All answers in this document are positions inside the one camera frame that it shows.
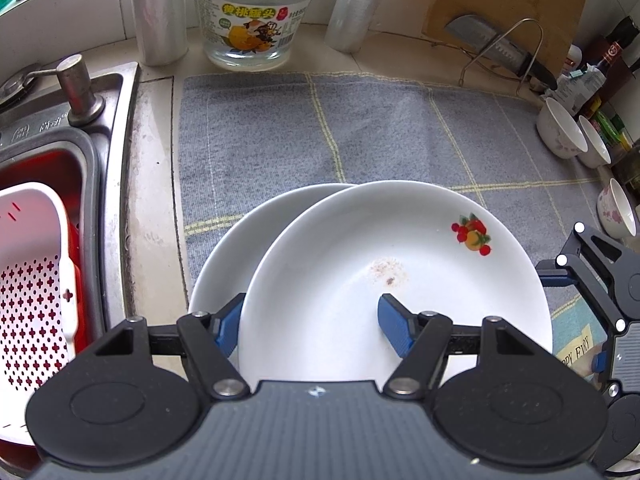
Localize grey-blue checked towel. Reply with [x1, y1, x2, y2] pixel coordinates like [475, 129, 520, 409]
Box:
[177, 71, 640, 382]

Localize dark soy sauce bottle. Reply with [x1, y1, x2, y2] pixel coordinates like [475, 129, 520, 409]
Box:
[582, 16, 640, 111]

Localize glass jar with fruit label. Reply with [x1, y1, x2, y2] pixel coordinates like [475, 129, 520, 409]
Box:
[192, 0, 304, 72]

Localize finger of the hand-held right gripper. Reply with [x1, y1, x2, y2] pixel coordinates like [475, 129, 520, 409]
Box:
[535, 221, 632, 334]

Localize white fruit-print plate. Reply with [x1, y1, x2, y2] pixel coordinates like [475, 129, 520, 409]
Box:
[238, 180, 554, 384]
[188, 183, 359, 357]

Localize red plastic basin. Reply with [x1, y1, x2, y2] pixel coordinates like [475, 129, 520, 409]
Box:
[0, 147, 101, 477]

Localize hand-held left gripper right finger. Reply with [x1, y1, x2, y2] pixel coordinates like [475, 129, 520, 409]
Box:
[377, 294, 556, 401]

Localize metal wire rack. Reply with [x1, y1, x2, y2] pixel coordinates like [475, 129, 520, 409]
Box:
[457, 18, 546, 99]

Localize tall plastic wrap roll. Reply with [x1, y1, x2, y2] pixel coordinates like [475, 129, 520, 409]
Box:
[324, 0, 396, 54]

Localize stainless steel sink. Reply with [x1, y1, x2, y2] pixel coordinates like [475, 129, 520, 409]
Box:
[0, 60, 141, 480]

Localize metal sink stopper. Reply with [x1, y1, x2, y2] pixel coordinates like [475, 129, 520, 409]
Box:
[0, 65, 59, 114]

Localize short plastic wrap roll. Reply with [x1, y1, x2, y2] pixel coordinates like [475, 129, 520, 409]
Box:
[129, 0, 190, 67]

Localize white printed packet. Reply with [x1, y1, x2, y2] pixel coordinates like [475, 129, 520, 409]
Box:
[552, 62, 609, 114]

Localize black-handled kitchen knife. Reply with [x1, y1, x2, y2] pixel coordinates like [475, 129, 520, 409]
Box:
[444, 14, 559, 92]

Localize metal sink soap pump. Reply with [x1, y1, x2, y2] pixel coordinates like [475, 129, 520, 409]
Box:
[54, 54, 107, 129]

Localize white floral bowl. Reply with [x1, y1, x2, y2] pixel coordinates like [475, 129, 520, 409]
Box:
[596, 178, 640, 239]
[536, 96, 590, 160]
[576, 115, 613, 170]

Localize white perforated basket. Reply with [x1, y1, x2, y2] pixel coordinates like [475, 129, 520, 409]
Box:
[0, 182, 84, 447]

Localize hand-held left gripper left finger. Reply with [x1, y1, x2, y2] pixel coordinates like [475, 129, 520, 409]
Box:
[92, 292, 251, 400]

